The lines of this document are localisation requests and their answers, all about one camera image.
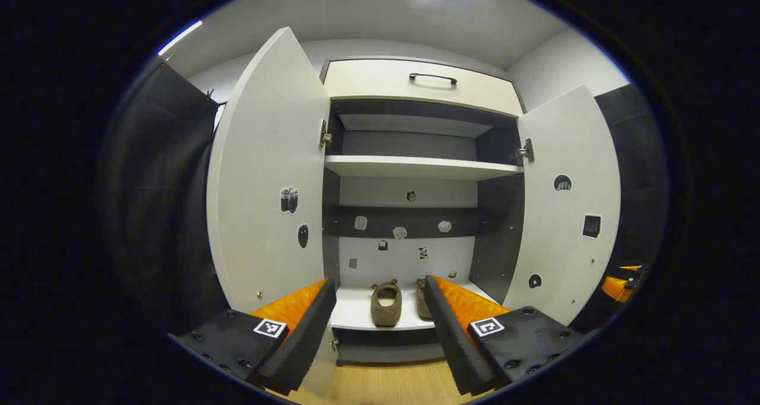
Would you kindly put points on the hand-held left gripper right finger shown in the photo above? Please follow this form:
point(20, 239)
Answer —
point(454, 339)

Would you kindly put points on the ceiling light strip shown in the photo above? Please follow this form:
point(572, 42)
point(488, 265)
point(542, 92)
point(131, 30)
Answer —
point(180, 37)

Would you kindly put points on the white shoe cabinet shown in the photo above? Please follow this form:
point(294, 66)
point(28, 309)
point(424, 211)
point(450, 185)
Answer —
point(499, 227)

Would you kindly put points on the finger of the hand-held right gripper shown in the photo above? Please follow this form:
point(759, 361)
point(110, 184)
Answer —
point(614, 287)

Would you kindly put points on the grey cabinet base panel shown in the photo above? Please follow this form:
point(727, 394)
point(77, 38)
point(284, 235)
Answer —
point(392, 348)

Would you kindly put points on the metal door hinge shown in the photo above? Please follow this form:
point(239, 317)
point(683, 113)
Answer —
point(335, 344)
point(525, 151)
point(325, 136)

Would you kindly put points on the white cabinet shelf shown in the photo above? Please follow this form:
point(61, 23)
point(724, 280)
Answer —
point(415, 167)
point(356, 310)

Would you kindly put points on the white cabinet drawer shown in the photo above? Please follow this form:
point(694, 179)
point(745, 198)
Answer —
point(380, 84)

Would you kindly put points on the grey cabinet shelf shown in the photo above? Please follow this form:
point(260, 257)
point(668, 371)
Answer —
point(409, 125)

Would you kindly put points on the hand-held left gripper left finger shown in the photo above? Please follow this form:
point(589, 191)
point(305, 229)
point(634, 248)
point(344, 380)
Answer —
point(312, 339)

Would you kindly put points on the brown fuzzy shoe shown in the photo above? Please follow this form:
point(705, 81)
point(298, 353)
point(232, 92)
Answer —
point(386, 313)
point(423, 301)

